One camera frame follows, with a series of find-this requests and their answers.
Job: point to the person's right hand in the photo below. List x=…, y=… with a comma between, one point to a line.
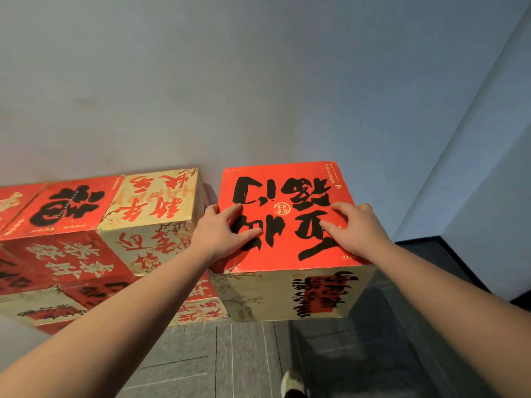
x=363, y=236

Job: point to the person's left hand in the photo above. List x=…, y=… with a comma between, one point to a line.
x=211, y=236

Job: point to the person's left thumb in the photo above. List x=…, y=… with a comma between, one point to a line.
x=248, y=237

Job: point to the person's right thumb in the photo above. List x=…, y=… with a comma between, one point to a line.
x=332, y=232

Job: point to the red-topped black-script carton box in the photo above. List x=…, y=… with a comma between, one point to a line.
x=286, y=252

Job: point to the person's left forearm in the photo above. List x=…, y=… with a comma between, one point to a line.
x=103, y=323

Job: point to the person's right forearm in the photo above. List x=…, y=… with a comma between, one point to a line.
x=456, y=310

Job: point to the black baseboard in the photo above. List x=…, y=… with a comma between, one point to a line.
x=456, y=261

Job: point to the white shoe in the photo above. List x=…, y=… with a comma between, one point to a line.
x=292, y=385

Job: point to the stack of red cream cartons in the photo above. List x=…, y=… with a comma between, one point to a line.
x=74, y=244

